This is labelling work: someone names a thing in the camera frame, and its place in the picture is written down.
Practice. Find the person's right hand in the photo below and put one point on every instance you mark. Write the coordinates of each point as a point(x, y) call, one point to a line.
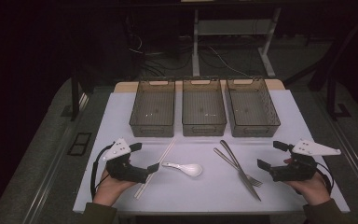
point(312, 191)

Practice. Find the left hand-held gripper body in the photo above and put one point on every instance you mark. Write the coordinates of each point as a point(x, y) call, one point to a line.
point(122, 169)

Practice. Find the person's left hand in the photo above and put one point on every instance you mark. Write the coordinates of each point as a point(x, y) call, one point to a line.
point(108, 191)

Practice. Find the black metal stand with foot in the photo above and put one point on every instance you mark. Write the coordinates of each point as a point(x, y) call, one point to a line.
point(332, 96)

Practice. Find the pair of chopsticks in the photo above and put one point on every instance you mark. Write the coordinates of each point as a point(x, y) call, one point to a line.
point(141, 191)

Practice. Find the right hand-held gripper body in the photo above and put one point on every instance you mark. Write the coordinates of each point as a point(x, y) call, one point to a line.
point(292, 171)

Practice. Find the white table mat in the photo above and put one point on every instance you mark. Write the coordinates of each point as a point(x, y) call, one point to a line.
point(205, 193)

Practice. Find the metal fork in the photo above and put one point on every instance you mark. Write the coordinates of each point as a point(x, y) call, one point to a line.
point(227, 158)

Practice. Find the white chopstick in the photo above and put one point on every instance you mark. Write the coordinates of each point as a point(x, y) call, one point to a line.
point(166, 151)

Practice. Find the white ceramic spoon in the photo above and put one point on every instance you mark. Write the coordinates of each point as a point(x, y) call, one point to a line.
point(191, 169)

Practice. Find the smoky clear plastic bin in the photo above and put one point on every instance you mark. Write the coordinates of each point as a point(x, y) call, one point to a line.
point(153, 107)
point(251, 107)
point(203, 107)

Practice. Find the white metal stand frame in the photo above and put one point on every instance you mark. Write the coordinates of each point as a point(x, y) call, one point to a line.
point(234, 27)

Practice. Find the metal table knife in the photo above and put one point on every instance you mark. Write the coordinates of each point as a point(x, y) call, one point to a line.
point(245, 180)

